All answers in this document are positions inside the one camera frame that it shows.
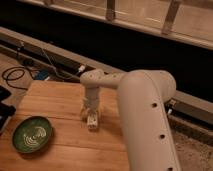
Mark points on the green ceramic bowl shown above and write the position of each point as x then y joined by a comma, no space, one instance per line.
32,134

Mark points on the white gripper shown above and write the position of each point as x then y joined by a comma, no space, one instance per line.
90,105

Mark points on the blue object on floor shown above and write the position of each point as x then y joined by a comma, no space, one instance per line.
42,75

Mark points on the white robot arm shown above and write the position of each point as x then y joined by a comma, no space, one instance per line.
141,95

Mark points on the black device at left edge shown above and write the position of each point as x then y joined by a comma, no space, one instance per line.
6,111

